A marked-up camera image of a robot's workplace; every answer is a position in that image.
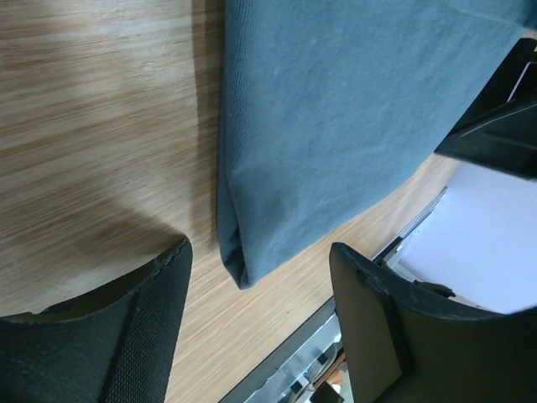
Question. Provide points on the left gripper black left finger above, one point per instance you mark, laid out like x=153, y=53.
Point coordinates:
x=115, y=343

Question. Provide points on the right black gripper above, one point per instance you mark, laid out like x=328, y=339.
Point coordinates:
x=498, y=131

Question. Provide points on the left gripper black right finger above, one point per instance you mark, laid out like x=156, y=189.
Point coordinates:
x=406, y=343

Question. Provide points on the blue-grey t-shirt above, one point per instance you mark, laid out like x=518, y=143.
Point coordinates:
x=330, y=106

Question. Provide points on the aluminium frame rail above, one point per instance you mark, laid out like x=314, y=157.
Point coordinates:
x=387, y=254

